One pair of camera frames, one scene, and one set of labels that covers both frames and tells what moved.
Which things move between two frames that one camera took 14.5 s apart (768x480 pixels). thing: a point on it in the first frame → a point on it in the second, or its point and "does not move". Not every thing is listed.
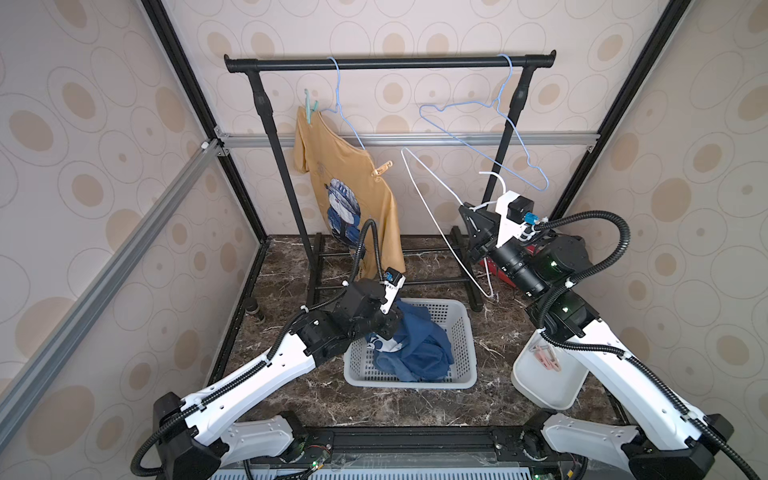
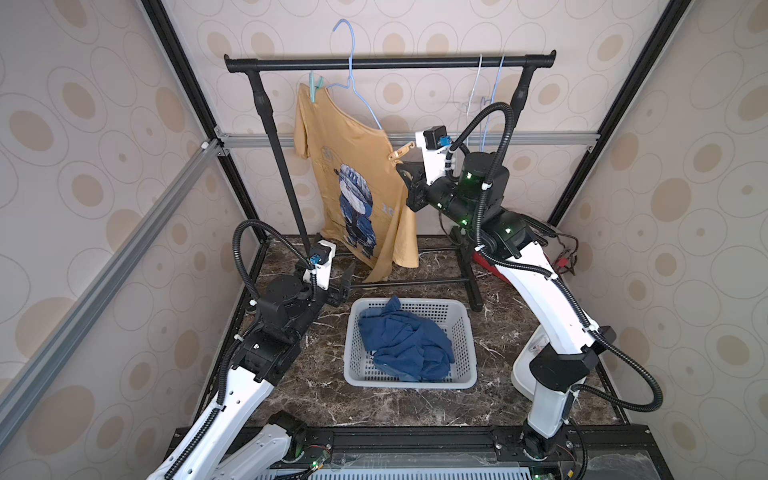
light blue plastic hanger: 510,123 → 486,103
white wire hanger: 406,154 → 475,84
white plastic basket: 452,316 does not move
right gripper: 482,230 → 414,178
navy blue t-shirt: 419,351 does not move
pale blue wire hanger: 338,107 → 351,79
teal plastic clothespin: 309,111 → 313,88
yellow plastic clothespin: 381,169 → 401,151
